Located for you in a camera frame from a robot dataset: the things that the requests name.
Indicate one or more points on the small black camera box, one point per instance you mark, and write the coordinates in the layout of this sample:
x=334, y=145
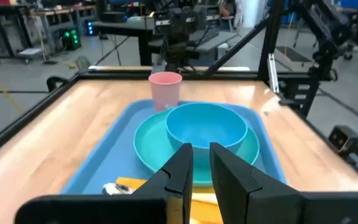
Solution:
x=343, y=140

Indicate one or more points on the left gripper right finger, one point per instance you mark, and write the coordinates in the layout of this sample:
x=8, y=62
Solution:
x=232, y=186

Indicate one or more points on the grey wheeled cart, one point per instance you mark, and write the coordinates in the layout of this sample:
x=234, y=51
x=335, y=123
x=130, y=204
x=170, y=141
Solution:
x=30, y=51

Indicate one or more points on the blue-lit device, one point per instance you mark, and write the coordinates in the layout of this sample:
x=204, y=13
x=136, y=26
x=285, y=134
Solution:
x=90, y=28

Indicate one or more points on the blue plastic tray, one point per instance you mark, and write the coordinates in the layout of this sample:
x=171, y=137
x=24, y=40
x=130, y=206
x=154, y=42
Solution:
x=110, y=161

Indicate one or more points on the yellow cloth napkin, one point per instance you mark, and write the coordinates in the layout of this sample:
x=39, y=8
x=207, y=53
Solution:
x=207, y=214

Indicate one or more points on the teal round plate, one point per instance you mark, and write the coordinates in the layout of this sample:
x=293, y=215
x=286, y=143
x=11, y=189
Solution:
x=149, y=146

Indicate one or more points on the black metal table frame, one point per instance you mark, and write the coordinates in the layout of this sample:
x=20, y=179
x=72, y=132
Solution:
x=110, y=75

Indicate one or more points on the blue plastic bowl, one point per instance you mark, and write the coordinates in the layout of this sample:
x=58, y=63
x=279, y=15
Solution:
x=204, y=124

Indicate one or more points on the black desk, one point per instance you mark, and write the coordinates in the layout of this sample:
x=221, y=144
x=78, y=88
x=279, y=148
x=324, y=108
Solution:
x=120, y=28

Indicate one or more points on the wooden workbench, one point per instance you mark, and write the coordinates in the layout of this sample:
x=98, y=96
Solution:
x=57, y=12

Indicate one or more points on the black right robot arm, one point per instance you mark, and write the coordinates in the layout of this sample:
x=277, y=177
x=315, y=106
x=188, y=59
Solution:
x=177, y=46

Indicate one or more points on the pink plastic cup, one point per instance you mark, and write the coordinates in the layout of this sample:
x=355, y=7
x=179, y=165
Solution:
x=165, y=93

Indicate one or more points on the green-lit computer tower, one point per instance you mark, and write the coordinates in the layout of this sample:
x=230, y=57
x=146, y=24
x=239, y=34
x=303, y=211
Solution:
x=71, y=37

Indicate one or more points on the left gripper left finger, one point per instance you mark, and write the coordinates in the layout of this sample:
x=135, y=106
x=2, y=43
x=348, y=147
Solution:
x=176, y=177

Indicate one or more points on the white box with logo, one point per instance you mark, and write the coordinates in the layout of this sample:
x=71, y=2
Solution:
x=223, y=51

